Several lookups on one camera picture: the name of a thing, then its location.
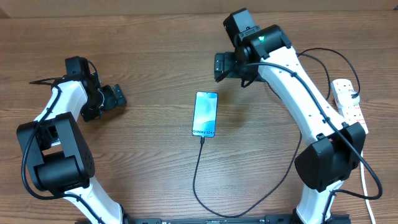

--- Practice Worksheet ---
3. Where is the white power strip cord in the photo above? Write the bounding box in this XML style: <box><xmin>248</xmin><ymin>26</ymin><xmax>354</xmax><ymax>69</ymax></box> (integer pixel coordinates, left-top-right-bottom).
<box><xmin>359</xmin><ymin>151</ymin><xmax>376</xmax><ymax>224</ymax></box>

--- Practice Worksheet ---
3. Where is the white charger plug adapter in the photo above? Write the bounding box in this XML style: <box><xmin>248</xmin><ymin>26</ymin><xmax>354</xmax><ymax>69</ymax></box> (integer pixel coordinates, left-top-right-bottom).
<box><xmin>335</xmin><ymin>91</ymin><xmax>360</xmax><ymax>108</ymax></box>

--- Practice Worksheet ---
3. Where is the white power strip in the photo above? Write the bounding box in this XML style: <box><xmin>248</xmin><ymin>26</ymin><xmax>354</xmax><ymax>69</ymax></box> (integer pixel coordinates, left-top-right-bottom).
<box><xmin>331</xmin><ymin>78</ymin><xmax>369</xmax><ymax>134</ymax></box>

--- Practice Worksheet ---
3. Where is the blue Samsung Galaxy smartphone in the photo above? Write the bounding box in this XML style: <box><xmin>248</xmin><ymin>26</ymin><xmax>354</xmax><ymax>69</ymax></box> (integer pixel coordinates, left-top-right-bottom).
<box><xmin>192</xmin><ymin>91</ymin><xmax>218</xmax><ymax>138</ymax></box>

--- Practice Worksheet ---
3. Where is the black USB charging cable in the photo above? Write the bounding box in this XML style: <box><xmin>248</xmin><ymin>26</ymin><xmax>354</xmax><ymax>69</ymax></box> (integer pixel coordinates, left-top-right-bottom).
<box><xmin>192</xmin><ymin>47</ymin><xmax>361</xmax><ymax>218</ymax></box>

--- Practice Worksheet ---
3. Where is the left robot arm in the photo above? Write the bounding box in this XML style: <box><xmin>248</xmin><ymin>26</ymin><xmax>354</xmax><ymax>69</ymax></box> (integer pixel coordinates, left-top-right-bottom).
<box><xmin>16</xmin><ymin>56</ymin><xmax>133</xmax><ymax>224</ymax></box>

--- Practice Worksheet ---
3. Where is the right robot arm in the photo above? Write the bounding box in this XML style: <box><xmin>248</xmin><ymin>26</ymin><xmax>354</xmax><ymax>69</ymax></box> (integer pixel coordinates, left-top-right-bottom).
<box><xmin>215</xmin><ymin>8</ymin><xmax>366</xmax><ymax>223</ymax></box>

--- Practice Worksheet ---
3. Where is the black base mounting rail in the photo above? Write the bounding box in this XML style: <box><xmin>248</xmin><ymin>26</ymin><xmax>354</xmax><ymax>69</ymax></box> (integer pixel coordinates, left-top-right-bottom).
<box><xmin>74</xmin><ymin>213</ymin><xmax>352</xmax><ymax>224</ymax></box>

